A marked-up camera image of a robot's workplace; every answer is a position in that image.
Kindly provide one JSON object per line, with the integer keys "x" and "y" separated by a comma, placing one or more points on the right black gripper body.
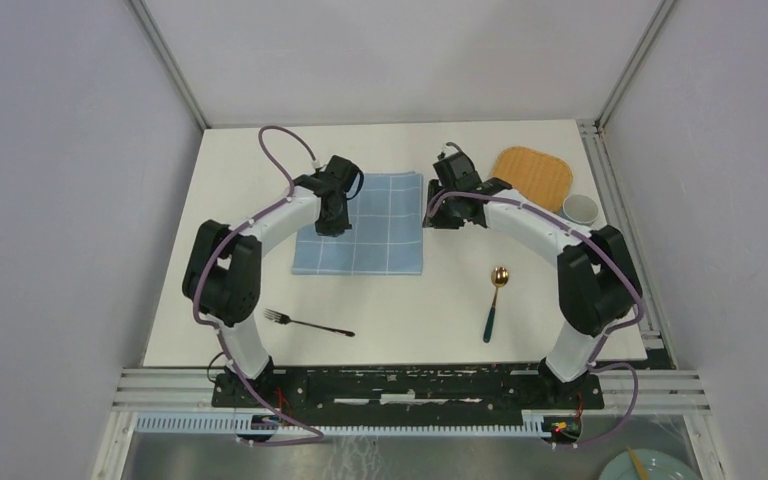
{"x": 445, "y": 214}

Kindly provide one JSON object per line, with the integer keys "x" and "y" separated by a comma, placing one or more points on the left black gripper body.
{"x": 334, "y": 225}

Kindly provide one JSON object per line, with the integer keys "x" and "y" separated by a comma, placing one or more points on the blue checked cloth napkin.
{"x": 385, "y": 238}

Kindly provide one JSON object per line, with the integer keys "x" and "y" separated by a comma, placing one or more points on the woven bamboo placemat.
{"x": 543, "y": 179}

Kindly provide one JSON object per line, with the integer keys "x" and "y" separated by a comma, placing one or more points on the white blue mug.
{"x": 580, "y": 209}

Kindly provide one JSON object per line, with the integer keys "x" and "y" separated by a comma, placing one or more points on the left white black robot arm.
{"x": 223, "y": 277}

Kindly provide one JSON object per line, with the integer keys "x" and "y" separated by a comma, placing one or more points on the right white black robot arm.
{"x": 598, "y": 288}

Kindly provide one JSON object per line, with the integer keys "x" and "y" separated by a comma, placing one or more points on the black metal fork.
{"x": 284, "y": 319}

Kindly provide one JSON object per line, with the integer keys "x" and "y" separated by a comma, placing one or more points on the wooden chopstick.
{"x": 637, "y": 464}

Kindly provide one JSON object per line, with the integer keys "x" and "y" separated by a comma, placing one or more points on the green plate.
{"x": 657, "y": 465}

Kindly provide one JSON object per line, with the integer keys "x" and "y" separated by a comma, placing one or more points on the gold spoon teal handle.
{"x": 500, "y": 278}

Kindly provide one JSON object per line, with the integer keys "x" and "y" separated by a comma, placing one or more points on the light blue cable duct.
{"x": 251, "y": 424}

